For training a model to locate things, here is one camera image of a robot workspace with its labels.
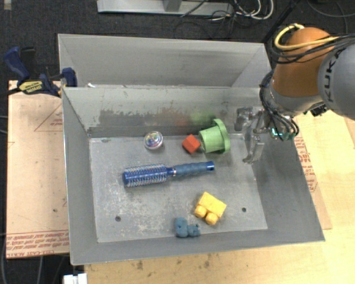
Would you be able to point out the black cylinder on white bracket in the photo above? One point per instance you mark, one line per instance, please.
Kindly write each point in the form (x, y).
(319, 109)

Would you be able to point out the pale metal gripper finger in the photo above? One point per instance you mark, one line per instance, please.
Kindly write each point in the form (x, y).
(244, 114)
(255, 149)

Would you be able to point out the grey metal bin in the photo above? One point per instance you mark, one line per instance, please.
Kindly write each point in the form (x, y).
(154, 206)

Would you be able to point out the red block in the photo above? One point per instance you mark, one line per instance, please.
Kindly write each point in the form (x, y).
(190, 143)

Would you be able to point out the blue hairbrush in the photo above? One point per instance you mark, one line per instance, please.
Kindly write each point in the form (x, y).
(154, 174)

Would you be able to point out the green plastic cup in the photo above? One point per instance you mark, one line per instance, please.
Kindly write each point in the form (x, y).
(213, 139)

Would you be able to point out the brown cardboard board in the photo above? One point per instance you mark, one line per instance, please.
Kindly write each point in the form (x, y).
(35, 173)

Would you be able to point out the yellow toy brick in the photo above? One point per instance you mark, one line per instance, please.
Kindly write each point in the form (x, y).
(210, 206)

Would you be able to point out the blue-grey toy piece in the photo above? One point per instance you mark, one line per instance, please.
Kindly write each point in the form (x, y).
(185, 228)

